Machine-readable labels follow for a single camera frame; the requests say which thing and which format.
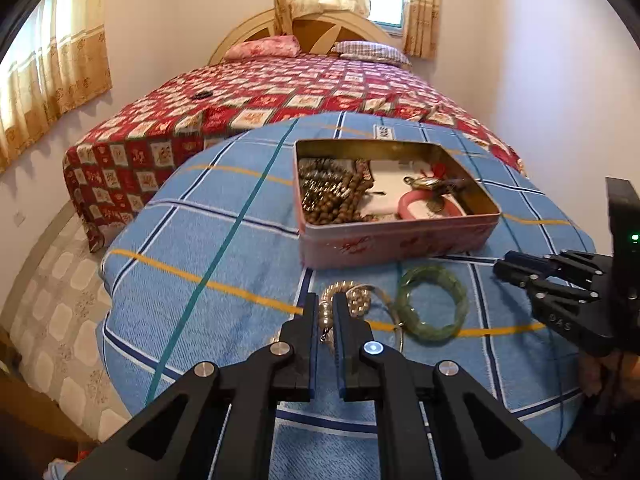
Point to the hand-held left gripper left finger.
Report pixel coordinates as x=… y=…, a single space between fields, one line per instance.
x=314 y=355

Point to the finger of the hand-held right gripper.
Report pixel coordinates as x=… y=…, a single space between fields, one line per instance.
x=515 y=271
x=530 y=258

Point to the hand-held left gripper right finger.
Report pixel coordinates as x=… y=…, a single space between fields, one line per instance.
x=340 y=355

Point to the green jade bangle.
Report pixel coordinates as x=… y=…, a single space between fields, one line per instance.
x=415 y=327

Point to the pink tin box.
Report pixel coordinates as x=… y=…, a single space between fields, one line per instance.
x=380 y=247

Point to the pink bangle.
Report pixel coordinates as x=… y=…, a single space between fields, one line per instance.
x=407 y=206

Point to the thin silver bangle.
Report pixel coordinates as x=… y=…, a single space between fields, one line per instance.
x=401 y=340

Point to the blue checked tablecloth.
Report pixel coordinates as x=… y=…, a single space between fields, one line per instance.
x=215 y=240

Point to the printed paper leaflet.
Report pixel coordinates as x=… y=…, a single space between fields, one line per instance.
x=390 y=180

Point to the white cloth label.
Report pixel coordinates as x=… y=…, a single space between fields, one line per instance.
x=384 y=133

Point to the striped pillow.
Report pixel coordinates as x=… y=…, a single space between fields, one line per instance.
x=372 y=52

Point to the narrow beige patterned curtain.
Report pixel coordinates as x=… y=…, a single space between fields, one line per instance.
x=422 y=10

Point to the red patterned bedspread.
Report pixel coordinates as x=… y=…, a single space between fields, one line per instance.
x=280 y=85

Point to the brown wooden furniture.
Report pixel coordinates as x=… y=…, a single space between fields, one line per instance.
x=30 y=400

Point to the pink floral pillow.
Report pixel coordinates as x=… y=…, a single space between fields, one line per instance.
x=260 y=48

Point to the cream wooden headboard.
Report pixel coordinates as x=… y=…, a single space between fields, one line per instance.
x=320 y=27

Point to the wide beige patterned curtain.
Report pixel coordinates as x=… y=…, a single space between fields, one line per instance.
x=55 y=70

